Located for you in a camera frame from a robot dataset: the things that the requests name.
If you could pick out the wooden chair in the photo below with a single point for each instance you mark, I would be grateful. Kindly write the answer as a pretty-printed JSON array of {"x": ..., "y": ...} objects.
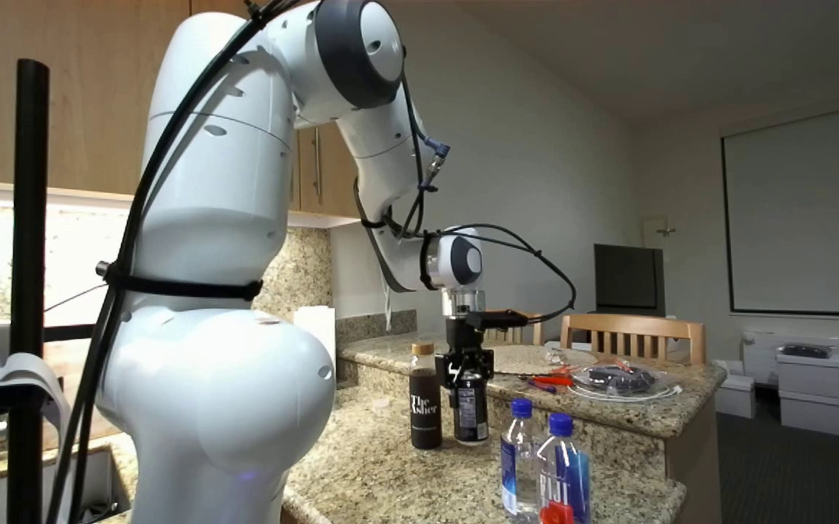
[
  {"x": 635, "y": 335},
  {"x": 517, "y": 335}
]

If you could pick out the dark bottle with wooden cap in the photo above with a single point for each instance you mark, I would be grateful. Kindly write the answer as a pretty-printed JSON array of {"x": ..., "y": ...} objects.
[{"x": 422, "y": 400}]

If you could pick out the clear bottle with blue label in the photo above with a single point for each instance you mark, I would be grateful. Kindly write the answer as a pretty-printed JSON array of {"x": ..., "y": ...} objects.
[{"x": 520, "y": 492}]

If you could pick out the white projector screen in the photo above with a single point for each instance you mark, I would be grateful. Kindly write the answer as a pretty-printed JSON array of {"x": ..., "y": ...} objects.
[{"x": 782, "y": 216}]

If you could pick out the clear bottle with red label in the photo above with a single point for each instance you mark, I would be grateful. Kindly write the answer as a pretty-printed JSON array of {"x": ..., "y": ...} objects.
[{"x": 562, "y": 475}]

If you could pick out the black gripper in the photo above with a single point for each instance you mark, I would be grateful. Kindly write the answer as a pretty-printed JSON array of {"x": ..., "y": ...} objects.
[{"x": 463, "y": 345}]

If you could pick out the round woven placemat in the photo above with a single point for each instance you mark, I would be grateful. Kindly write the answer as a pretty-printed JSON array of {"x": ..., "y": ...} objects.
[{"x": 528, "y": 360}]

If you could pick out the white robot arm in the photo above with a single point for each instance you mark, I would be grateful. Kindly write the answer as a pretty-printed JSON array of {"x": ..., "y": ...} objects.
[{"x": 215, "y": 398}]

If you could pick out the black soda can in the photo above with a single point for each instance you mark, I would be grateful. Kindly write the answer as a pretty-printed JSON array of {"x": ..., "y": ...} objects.
[{"x": 469, "y": 412}]

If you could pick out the black monitor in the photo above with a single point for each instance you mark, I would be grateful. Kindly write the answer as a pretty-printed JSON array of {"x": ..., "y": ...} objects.
[{"x": 626, "y": 281}]

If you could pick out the white storage boxes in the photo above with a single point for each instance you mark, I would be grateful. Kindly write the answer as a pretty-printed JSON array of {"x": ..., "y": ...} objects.
[{"x": 798, "y": 367}]

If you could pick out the black vertical pole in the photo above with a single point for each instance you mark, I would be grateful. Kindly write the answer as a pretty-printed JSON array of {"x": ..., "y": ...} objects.
[{"x": 26, "y": 287}]

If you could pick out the red handled tool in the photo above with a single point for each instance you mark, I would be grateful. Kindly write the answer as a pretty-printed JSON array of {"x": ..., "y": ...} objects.
[{"x": 550, "y": 383}]

